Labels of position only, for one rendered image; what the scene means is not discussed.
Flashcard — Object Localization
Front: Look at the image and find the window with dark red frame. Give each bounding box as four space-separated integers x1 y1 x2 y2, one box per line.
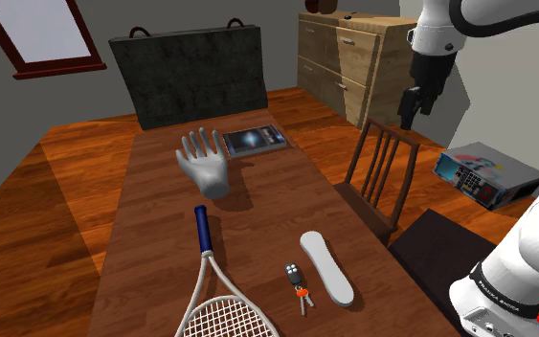
0 0 108 81

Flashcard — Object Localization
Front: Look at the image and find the dark blue book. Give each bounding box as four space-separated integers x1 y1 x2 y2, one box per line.
222 124 289 160

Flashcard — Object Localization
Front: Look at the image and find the grey hand model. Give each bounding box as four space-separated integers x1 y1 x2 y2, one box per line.
175 126 231 200

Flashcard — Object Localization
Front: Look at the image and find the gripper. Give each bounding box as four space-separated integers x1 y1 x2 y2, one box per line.
396 51 459 131

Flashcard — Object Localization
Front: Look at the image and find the black key fob with keys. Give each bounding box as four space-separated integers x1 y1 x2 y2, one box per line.
283 262 316 317

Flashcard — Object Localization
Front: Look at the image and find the light wooden chest of drawers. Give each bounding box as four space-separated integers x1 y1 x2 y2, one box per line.
296 11 418 130

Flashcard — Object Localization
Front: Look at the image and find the grey box with blue panel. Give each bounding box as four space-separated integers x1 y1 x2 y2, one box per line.
432 141 539 212

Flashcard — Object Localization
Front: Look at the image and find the white oblong remote control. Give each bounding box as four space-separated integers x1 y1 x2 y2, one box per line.
299 230 355 307

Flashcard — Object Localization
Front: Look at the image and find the blue-handled white tennis racket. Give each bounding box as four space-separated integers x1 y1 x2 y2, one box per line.
173 204 281 337

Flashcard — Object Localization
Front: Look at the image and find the brown object on drawers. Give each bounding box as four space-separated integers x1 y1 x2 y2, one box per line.
304 0 340 15

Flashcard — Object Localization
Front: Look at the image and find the dark wooden chair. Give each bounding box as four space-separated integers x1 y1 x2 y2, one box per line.
332 117 421 248

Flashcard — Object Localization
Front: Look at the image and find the dark grey case with handles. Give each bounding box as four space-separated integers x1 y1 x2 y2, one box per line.
108 17 270 131

